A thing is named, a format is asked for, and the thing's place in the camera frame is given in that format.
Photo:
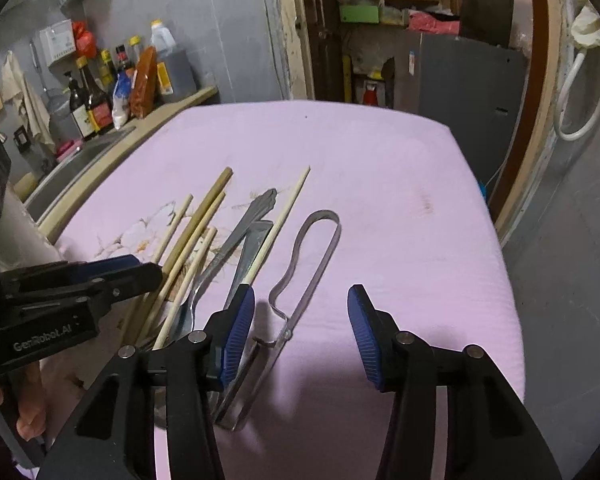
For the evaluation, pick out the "grey cabinet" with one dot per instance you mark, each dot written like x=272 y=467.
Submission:
x=470 y=110

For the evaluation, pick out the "large grey jug yellow cap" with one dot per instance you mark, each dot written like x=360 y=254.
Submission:
x=177 y=70

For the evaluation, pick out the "red plastic bag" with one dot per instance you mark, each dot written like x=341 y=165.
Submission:
x=85 y=40

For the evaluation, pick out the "white box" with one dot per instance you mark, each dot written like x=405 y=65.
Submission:
x=57 y=42

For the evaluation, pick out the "black box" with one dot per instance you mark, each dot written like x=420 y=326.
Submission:
x=487 y=17

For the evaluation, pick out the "red cloth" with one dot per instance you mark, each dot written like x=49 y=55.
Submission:
x=432 y=24

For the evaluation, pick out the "cream cloth bundle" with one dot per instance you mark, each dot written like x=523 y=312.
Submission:
x=587 y=25

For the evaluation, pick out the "curved brown wooden frame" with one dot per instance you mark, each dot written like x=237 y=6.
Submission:
x=535 y=85

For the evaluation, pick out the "beige counter ledge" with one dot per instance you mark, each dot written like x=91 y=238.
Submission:
x=180 y=102

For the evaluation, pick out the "orange-brown packet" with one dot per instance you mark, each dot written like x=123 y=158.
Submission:
x=144 y=85

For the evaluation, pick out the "person's left hand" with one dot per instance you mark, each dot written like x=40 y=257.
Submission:
x=30 y=400

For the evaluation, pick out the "small yellow-capped bottle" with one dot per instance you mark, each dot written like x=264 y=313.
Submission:
x=107 y=70

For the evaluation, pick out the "metal sink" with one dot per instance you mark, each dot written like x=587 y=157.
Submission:
x=80 y=160

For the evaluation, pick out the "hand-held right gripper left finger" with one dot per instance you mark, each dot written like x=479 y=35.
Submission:
x=237 y=332

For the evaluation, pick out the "dark sauce bottle red label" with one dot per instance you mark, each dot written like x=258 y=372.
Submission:
x=97 y=105

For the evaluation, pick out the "red and white canister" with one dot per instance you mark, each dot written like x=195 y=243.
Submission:
x=372 y=92

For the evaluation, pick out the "pink sponge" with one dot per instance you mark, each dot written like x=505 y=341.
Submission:
x=70 y=148

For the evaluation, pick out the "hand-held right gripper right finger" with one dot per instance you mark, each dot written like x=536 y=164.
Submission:
x=365 y=340

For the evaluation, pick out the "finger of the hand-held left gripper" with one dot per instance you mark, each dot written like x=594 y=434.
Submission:
x=110 y=265
x=135 y=280

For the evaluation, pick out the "green box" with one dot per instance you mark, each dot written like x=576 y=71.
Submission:
x=359 y=14

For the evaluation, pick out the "hanging beige towel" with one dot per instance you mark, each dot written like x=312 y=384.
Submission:
x=30 y=105

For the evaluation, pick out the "pink floral tablecloth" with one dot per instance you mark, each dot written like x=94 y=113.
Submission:
x=380 y=200

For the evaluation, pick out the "dark sauce bottle pale label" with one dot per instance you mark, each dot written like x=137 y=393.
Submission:
x=82 y=110

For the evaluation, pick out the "metal tongs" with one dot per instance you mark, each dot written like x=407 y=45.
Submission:
x=325 y=255

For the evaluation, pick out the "tall yellow-capped bottle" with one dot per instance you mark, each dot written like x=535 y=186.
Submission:
x=136 y=47

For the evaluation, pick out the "white and blue bag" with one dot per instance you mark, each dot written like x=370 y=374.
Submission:
x=121 y=100

